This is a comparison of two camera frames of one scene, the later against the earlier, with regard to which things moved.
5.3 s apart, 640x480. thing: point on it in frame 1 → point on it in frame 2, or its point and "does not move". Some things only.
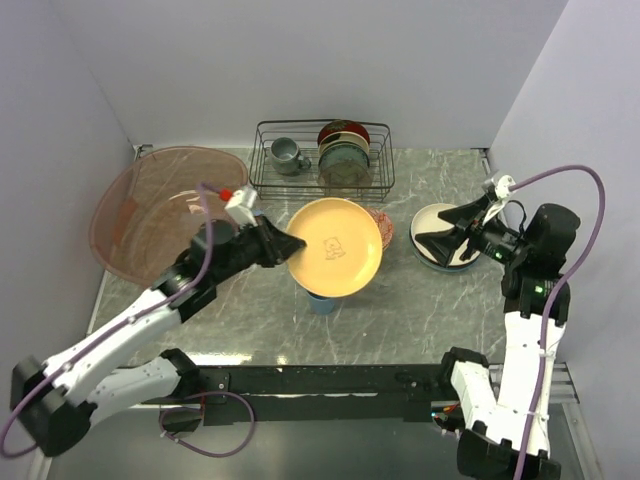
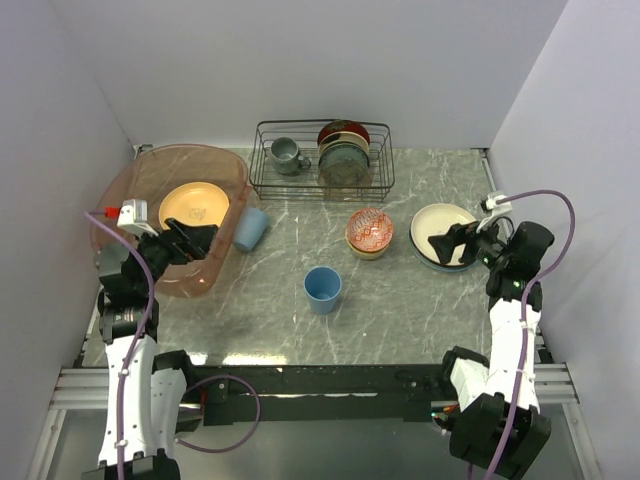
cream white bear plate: [426, 219] does not move
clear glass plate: [344, 178] does not move
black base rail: [315, 393] does not move
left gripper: [276, 246] → [187, 242]
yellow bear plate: [343, 250] → [194, 202]
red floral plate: [344, 126] does not move
